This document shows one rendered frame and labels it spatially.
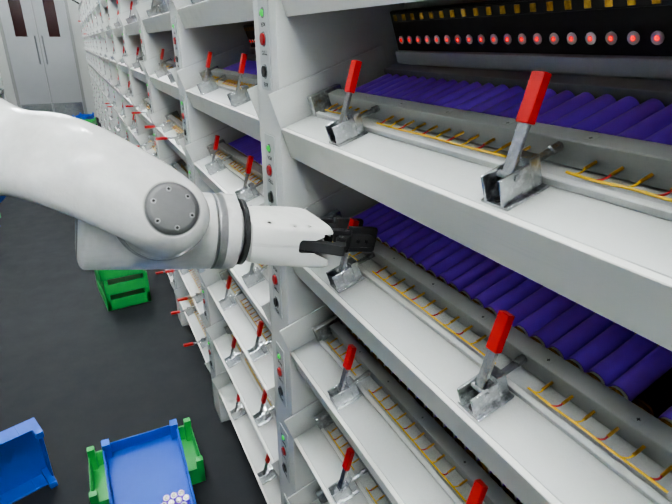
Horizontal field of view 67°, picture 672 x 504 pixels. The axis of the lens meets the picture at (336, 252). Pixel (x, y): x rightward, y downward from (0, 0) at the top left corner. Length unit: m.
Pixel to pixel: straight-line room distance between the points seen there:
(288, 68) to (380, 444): 0.52
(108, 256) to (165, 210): 0.10
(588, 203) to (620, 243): 0.05
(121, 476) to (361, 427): 1.01
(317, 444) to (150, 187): 0.64
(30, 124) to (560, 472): 0.51
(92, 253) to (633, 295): 0.44
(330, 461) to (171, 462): 0.77
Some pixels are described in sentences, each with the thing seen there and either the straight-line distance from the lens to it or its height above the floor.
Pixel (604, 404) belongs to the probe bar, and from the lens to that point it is 0.45.
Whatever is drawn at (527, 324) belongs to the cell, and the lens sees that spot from 0.52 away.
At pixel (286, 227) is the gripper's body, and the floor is 1.00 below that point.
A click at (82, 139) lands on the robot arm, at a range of 0.47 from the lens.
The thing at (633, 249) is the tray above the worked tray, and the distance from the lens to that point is 0.33.
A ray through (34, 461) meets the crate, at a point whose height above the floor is 0.06.
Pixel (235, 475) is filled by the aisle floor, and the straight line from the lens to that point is 1.67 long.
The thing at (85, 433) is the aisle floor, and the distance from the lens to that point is 1.95.
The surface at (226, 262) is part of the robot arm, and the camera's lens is 0.56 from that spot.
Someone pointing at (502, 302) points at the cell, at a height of 0.94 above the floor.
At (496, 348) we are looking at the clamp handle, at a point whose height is 0.95.
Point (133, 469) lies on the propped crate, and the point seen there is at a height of 0.09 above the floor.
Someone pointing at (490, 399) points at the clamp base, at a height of 0.90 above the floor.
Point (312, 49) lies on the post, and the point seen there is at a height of 1.18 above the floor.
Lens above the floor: 1.19
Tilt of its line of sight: 22 degrees down
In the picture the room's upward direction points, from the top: straight up
